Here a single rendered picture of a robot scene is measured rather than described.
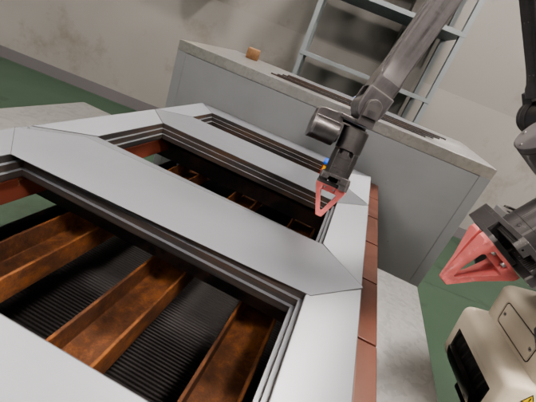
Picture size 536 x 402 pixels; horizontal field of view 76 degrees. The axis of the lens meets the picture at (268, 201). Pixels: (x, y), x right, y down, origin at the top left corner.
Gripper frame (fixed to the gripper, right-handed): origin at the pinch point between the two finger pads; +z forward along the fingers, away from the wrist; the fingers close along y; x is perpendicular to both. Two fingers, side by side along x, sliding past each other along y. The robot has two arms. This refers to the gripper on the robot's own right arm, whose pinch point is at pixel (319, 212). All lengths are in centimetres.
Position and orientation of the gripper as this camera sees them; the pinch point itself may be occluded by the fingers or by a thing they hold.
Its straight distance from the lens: 78.2
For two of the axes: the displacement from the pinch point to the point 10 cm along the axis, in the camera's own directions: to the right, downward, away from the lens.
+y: -2.0, 1.0, -9.7
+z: -3.8, 9.1, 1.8
